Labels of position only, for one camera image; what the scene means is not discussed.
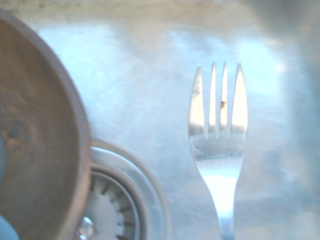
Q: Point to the silver metal fork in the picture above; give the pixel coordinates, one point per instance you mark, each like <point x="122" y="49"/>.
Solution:
<point x="217" y="155"/>

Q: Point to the brown wooden bowl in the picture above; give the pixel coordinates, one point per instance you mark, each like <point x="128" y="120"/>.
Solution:
<point x="42" y="125"/>

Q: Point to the sink drain strainer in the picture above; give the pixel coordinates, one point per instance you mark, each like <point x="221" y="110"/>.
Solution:
<point x="120" y="200"/>

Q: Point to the stainless steel double sink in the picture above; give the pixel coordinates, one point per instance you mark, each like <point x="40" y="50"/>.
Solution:
<point x="137" y="75"/>

